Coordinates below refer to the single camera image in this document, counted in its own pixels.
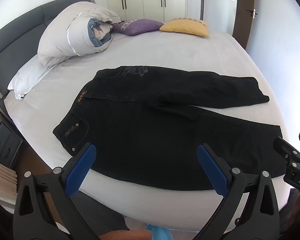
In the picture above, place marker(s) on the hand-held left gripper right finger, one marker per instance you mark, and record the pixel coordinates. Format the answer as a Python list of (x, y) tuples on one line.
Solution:
[(212, 170)]

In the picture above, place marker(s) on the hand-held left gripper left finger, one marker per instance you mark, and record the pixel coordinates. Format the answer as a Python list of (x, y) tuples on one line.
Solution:
[(81, 170)]

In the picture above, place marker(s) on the black pants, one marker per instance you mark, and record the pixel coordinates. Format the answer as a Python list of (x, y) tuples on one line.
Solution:
[(152, 135)]

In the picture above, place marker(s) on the beige curtain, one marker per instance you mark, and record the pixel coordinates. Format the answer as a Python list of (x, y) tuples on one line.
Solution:
[(2, 177)]

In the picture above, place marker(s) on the dark nightstand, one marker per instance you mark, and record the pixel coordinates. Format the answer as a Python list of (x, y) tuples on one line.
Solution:
[(5, 142)]

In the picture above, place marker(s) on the blue cloth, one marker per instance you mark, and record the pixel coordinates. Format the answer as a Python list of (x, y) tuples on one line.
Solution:
[(160, 236)]

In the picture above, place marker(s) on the white pillow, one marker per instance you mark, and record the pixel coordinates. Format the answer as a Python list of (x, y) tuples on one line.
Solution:
[(30, 75)]

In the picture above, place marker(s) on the bed with white sheet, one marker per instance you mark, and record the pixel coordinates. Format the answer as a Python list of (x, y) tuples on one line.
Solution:
[(165, 50)]

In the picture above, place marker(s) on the rolled white duvet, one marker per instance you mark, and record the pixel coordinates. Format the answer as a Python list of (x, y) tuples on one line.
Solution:
[(62, 37)]

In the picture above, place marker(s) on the brown door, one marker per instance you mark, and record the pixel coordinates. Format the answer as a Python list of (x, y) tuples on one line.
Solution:
[(241, 10)]

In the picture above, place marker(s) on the yellow cushion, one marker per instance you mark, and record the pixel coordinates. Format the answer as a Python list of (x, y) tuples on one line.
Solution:
[(187, 27)]

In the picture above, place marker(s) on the grey upholstered headboard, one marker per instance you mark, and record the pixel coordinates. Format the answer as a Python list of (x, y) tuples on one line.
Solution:
[(12, 35)]

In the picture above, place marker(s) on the purple cushion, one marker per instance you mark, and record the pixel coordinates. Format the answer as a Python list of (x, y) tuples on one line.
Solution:
[(140, 26)]

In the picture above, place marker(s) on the white wardrobe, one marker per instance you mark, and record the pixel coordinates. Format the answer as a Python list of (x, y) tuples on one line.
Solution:
[(145, 0)]

